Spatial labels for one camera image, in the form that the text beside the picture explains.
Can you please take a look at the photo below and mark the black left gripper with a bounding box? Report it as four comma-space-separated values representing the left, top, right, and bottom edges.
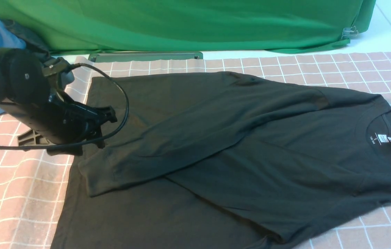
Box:
17, 88, 118, 156

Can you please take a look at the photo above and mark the dark gray long-sleeve top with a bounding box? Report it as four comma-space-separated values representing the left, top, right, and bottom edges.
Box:
51, 72, 391, 249

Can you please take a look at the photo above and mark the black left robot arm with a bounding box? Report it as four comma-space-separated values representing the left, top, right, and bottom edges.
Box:
0, 48, 129, 156

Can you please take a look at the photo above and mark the green metal bar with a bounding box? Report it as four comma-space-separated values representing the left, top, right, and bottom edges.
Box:
88, 52, 203, 63

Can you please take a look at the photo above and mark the pink checkered tablecloth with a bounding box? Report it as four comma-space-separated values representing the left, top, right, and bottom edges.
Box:
0, 52, 391, 249

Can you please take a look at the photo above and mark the dark crumpled garment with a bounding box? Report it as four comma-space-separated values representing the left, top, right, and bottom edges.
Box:
0, 19, 51, 62

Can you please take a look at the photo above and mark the green backdrop cloth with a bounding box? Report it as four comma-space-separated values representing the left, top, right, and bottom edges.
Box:
0, 0, 376, 54

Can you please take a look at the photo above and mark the metal binder clip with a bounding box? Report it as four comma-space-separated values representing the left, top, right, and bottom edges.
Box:
341, 26, 359, 40

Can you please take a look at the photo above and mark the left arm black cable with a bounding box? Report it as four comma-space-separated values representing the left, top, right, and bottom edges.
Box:
0, 63, 129, 150

